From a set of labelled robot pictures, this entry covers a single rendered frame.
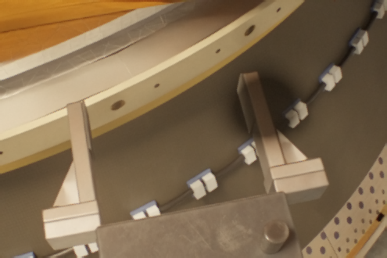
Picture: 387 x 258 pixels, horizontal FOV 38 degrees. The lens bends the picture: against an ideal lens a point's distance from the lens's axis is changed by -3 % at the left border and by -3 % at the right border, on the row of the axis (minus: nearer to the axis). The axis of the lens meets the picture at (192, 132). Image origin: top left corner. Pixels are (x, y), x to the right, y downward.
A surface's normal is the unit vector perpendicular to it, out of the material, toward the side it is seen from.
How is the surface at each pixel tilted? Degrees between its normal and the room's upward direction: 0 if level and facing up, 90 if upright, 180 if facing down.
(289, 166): 0
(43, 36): 0
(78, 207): 0
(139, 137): 62
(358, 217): 43
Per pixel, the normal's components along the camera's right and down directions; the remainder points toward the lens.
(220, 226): 0.03, -0.44
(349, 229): 0.52, 0.11
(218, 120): 0.54, 0.44
